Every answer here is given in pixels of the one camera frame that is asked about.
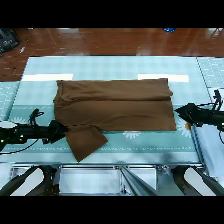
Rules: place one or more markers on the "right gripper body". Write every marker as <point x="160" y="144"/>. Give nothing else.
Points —
<point x="191" y="114"/>

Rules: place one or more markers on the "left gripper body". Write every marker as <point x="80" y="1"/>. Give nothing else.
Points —
<point x="56" y="131"/>

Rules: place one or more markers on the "brown T-shirt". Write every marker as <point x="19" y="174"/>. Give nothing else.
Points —
<point x="116" y="110"/>

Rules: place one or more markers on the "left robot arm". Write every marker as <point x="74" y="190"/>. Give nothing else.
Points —
<point x="20" y="131"/>

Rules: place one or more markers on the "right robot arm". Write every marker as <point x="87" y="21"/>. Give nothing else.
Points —
<point x="213" y="116"/>

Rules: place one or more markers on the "silver frame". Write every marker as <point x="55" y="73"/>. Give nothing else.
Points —
<point x="100" y="180"/>

